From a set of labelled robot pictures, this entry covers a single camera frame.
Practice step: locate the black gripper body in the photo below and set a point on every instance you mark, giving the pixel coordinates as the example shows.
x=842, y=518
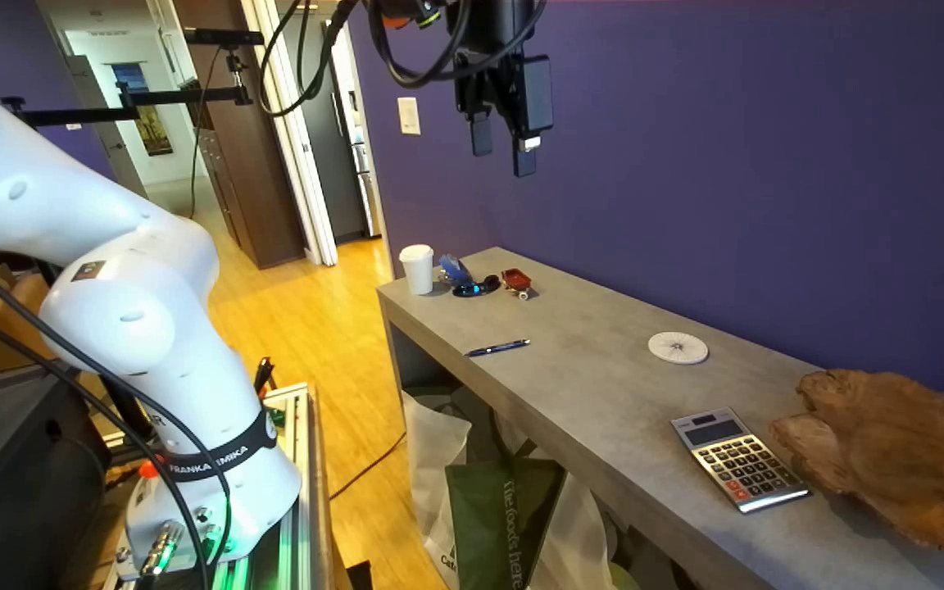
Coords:
x=493, y=68

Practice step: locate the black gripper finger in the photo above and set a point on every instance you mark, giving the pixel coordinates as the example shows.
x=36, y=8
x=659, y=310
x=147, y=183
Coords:
x=479, y=134
x=526, y=142

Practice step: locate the blue pen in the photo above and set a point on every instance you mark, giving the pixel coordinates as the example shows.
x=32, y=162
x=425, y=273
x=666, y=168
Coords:
x=495, y=350

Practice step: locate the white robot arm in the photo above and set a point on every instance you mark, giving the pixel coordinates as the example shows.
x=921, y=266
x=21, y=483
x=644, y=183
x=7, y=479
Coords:
x=134, y=307

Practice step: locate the red small object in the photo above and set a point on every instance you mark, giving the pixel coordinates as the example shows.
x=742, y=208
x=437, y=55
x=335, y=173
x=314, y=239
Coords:
x=518, y=283

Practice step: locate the blue tape roll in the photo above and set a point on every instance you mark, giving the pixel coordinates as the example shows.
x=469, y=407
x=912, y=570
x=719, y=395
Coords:
x=453, y=271

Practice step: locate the white paper cup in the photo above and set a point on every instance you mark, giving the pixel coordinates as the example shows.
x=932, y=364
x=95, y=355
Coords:
x=417, y=266

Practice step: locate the black sunglasses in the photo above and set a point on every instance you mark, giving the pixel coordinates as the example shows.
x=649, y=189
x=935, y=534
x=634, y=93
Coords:
x=472, y=290

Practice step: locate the dark wooden door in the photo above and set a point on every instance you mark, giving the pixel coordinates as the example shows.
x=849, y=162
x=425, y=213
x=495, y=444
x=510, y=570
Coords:
x=242, y=145

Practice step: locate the white round disc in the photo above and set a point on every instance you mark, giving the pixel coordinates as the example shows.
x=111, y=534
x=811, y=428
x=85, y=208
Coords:
x=680, y=350

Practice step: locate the white plastic bag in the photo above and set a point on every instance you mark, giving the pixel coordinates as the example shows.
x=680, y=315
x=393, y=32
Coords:
x=435, y=444

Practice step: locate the green shopping bag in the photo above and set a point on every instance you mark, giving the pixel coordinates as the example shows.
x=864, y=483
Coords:
x=501, y=518

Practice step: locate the grey calculator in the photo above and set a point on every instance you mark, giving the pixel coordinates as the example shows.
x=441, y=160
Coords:
x=738, y=464

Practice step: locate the black cabinet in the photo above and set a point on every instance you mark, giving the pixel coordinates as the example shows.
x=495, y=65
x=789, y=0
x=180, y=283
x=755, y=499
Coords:
x=52, y=479

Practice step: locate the white light switch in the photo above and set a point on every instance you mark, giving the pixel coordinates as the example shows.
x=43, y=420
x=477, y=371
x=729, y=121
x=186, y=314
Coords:
x=407, y=113

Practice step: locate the black camera stand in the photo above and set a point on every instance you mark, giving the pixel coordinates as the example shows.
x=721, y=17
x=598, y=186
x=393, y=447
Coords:
x=134, y=104

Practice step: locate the framed wall picture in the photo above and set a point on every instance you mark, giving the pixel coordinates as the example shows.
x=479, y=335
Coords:
x=129, y=76

